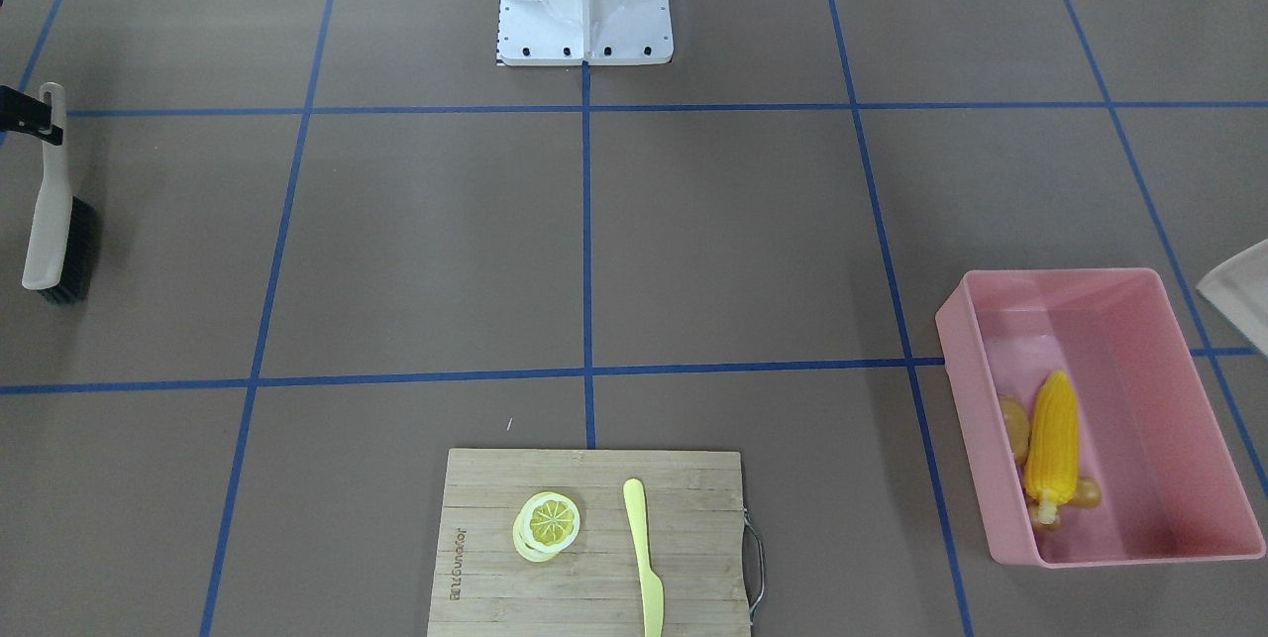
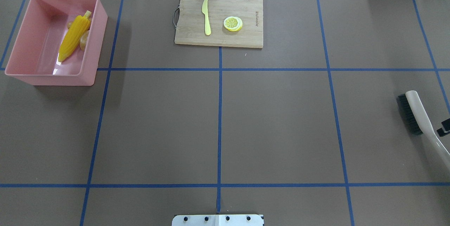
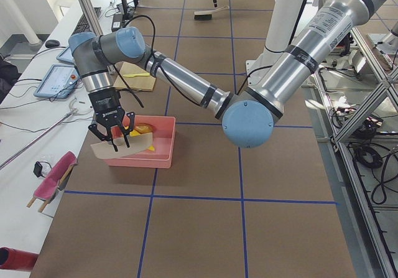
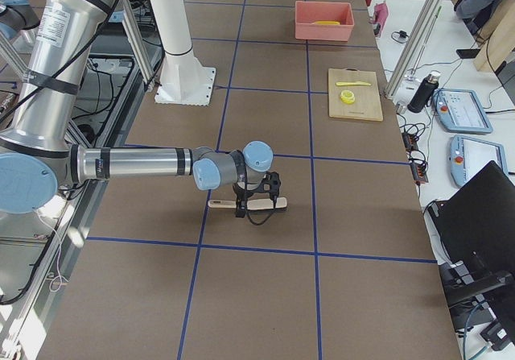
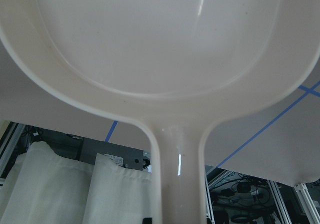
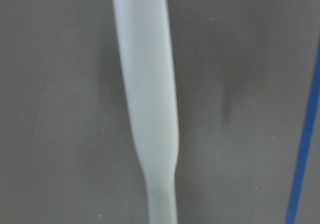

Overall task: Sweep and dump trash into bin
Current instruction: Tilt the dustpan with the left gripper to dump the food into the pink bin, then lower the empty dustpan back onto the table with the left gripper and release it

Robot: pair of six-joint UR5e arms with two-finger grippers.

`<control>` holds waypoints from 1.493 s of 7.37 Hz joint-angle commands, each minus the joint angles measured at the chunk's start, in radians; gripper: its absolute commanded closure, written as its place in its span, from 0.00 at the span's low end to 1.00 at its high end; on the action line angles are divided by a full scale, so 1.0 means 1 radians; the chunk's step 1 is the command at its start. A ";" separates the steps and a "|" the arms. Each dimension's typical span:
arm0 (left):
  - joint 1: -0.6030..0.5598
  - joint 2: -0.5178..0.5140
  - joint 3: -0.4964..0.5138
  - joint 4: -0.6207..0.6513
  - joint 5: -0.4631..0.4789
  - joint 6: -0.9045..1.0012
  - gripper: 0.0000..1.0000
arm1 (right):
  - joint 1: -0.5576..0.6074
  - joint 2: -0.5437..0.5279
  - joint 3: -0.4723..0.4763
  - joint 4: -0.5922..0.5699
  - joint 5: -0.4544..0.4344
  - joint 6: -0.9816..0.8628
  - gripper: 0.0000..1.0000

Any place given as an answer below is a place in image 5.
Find beige plastic dustpan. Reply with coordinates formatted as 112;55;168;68
0;0;320;223

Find white cloth cover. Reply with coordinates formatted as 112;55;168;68
0;141;154;223

